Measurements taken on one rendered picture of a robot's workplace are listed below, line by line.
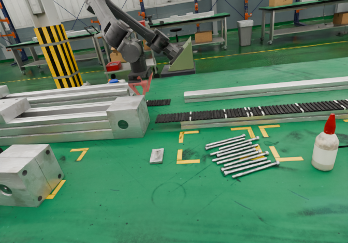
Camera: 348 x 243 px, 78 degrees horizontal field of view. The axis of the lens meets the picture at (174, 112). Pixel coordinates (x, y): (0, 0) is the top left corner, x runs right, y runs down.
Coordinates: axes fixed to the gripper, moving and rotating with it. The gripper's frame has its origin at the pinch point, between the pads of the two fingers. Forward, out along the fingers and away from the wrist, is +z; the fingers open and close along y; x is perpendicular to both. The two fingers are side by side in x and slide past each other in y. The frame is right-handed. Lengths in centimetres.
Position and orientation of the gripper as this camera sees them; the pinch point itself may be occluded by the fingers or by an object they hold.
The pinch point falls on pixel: (144, 93)
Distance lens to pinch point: 83.3
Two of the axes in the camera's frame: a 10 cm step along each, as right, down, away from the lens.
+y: -1.0, 4.6, -8.8
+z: 1.4, 8.8, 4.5
